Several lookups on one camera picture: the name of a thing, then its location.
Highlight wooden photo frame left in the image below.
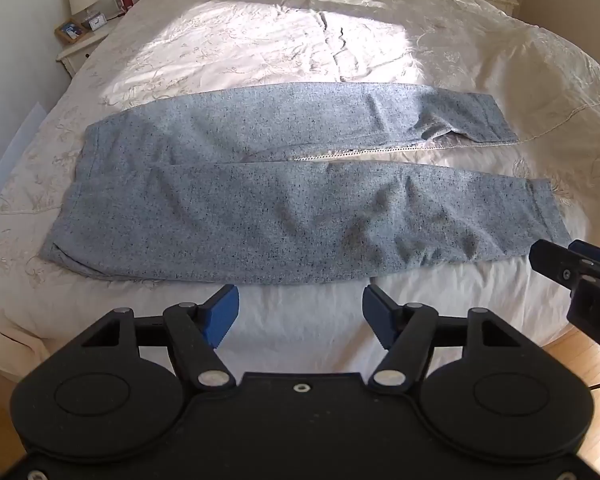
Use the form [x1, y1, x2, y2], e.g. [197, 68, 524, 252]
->
[55, 20, 87, 44]

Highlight grey speckled pants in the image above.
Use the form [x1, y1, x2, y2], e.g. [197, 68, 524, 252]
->
[40, 82, 569, 285]

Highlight cream embroidered bedspread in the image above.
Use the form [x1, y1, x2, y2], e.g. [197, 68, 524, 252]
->
[0, 0, 600, 376]

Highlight cream left nightstand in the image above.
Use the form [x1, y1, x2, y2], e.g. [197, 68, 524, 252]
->
[56, 21, 117, 78]

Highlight small white alarm clock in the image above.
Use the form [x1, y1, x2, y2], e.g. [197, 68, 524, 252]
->
[86, 12, 107, 32]

